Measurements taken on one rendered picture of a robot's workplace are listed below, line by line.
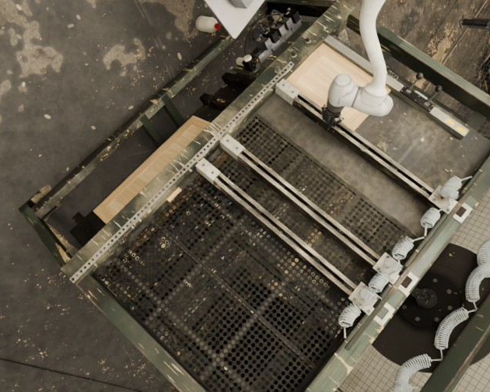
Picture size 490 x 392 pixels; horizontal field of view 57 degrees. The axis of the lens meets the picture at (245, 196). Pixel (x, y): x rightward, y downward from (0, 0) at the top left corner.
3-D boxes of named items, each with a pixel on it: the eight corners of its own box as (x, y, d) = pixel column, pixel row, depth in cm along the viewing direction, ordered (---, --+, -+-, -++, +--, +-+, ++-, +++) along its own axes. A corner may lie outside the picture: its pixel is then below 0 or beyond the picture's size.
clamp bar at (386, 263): (230, 137, 246) (228, 114, 223) (411, 282, 217) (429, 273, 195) (218, 149, 243) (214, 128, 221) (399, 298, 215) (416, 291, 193)
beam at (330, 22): (336, 9, 281) (339, -4, 271) (351, 20, 279) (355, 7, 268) (68, 273, 228) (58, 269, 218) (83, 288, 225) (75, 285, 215)
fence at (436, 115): (327, 39, 267) (329, 34, 263) (466, 134, 244) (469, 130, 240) (323, 44, 266) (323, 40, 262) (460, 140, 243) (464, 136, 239)
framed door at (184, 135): (194, 117, 303) (193, 115, 302) (246, 139, 265) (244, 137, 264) (95, 212, 282) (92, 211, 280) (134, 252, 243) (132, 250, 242)
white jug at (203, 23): (202, 12, 307) (219, 15, 293) (208, 25, 313) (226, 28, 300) (192, 21, 304) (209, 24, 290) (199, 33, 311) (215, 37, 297)
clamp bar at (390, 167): (284, 83, 257) (287, 57, 234) (463, 215, 228) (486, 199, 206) (272, 95, 254) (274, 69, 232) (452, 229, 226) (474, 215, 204)
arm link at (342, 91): (323, 103, 212) (349, 113, 210) (328, 85, 198) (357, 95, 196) (330, 85, 216) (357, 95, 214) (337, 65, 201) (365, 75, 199)
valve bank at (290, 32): (278, -2, 272) (306, 1, 255) (286, 19, 281) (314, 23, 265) (222, 50, 260) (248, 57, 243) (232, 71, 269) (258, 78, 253)
